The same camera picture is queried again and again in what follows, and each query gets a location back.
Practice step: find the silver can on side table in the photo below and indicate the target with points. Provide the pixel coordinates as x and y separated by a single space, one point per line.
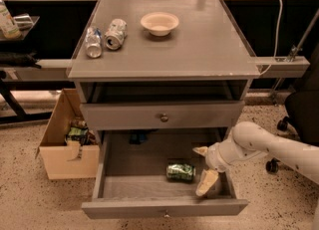
24 21

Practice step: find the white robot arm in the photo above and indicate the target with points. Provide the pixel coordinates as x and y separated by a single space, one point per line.
248 140

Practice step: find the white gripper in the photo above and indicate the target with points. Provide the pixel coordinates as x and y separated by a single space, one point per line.
212 159

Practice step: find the green label bottle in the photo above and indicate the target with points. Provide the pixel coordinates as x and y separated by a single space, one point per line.
7 23

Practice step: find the snack packets in box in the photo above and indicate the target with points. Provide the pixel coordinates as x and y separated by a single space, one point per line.
80 133

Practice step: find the green soda can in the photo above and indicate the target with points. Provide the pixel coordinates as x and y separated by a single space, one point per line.
180 171

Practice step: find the grey drawer cabinet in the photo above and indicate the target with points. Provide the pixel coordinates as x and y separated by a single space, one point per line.
202 60

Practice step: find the crushed clear plastic bottle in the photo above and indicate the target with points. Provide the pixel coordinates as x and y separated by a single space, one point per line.
93 42

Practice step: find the open grey middle drawer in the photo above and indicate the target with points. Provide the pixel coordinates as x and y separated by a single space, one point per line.
131 179

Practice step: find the silver white soda can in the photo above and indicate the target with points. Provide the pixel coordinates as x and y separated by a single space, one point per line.
116 34

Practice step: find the cardboard box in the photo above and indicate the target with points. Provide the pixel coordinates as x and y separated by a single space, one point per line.
67 159

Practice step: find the closed grey top drawer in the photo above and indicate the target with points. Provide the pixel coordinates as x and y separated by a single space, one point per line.
161 115

